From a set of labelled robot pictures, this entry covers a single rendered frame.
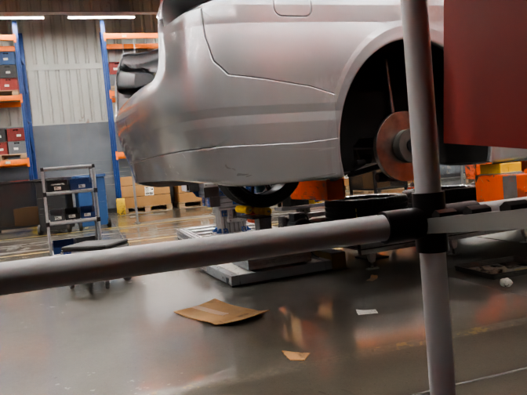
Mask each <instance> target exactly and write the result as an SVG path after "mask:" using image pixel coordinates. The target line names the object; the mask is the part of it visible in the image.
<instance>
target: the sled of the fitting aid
mask: <svg viewBox="0 0 527 395"><path fill-rule="evenodd" d="M306 261H311V252H302V253H296V254H291V255H280V256H275V257H269V258H263V259H253V260H247V261H241V262H236V263H233V264H234V265H236V266H240V267H241V268H244V269H246V270H260V269H262V268H267V267H272V266H281V265H286V264H291V263H304V262H306Z"/></svg>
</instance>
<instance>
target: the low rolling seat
mask: <svg viewBox="0 0 527 395"><path fill-rule="evenodd" d="M127 241H128V239H126V238H124V239H110V240H96V241H83V242H79V243H77V244H73V245H68V246H64V247H62V248H61V250H62V251H61V253H60V254H61V255H66V254H72V253H79V252H91V251H97V250H104V249H109V248H121V247H128V246H129V242H127ZM104 283H105V284H104V285H106V289H109V288H110V284H111V283H110V281H104Z"/></svg>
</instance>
